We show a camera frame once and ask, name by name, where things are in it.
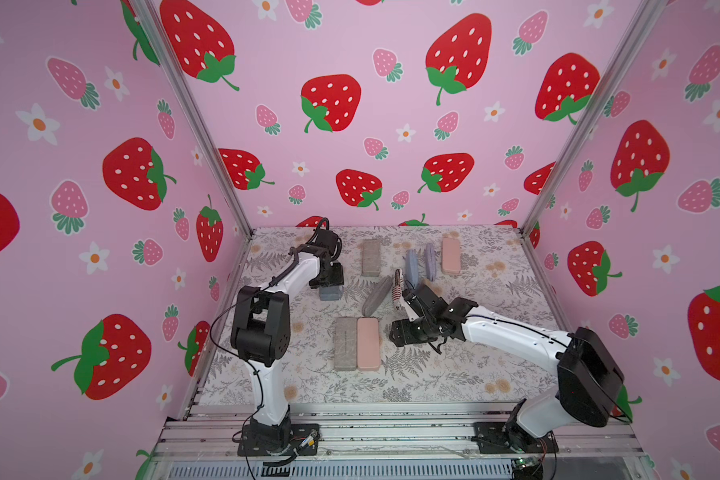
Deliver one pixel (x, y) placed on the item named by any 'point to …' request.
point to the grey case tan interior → (430, 261)
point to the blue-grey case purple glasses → (331, 293)
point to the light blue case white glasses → (412, 267)
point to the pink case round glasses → (451, 256)
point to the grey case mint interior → (371, 258)
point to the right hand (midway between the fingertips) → (409, 330)
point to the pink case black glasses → (368, 344)
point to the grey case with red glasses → (345, 343)
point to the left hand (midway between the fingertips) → (335, 279)
